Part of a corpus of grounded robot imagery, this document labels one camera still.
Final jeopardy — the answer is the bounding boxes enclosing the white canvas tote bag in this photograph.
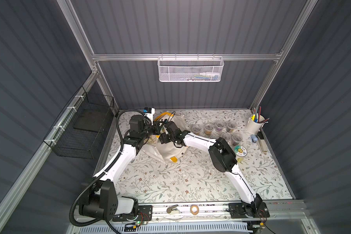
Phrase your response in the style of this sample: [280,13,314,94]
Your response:
[140,112,190,164]

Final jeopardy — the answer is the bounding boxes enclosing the purple label seed jar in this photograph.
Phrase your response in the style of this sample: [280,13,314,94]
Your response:
[191,124,203,136]

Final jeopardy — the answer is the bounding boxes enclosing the orange label seed jar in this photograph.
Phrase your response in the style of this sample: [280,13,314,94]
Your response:
[204,124,214,136]

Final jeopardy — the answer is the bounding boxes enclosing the clear lid seed jar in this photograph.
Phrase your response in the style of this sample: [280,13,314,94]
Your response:
[214,121,226,132]

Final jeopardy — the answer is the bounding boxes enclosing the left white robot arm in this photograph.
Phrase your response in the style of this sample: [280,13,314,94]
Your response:
[78,113,159,222]

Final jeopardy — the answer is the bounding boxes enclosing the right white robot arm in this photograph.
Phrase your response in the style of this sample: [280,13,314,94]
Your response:
[160,121,263,217]

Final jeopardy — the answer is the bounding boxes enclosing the beige tape dispenser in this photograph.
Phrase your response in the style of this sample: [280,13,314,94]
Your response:
[166,205,180,215]

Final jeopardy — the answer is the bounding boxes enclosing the masking tape roll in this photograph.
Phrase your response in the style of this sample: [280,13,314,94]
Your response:
[190,205,199,215]

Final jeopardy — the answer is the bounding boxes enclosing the white pen cup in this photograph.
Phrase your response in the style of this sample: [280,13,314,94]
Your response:
[246,106,270,134]

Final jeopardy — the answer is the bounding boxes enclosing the grey stapler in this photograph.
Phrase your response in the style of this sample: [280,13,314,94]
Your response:
[256,131,268,154]

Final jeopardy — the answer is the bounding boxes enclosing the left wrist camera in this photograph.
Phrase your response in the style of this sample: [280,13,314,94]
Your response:
[143,107,155,121]

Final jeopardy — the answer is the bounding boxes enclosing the white wire wall basket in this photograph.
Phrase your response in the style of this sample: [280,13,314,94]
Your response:
[157,56,224,82]

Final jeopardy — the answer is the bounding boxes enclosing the black wire side basket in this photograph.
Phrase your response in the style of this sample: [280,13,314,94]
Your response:
[43,89,115,160]

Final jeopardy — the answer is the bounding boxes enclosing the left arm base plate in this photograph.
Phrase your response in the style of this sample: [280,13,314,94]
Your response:
[112,205,153,222]

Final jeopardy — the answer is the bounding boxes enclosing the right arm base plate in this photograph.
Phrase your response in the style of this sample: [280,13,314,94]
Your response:
[226,202,271,218]

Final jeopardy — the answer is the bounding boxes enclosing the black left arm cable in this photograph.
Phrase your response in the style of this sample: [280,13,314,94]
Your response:
[69,109,147,234]

